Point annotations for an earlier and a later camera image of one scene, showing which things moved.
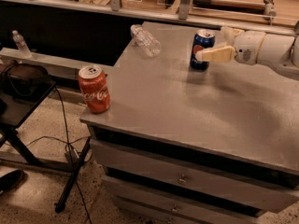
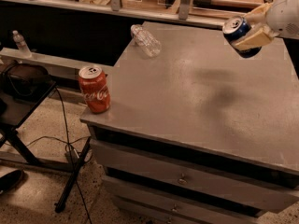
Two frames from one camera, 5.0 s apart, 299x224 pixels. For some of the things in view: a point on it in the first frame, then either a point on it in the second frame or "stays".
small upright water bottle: [21, 44] stays
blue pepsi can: [205, 39] -> [234, 26]
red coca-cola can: [94, 89] stays
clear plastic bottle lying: [147, 43] stays
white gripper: [248, 47] -> [282, 19]
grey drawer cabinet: [179, 145] stays
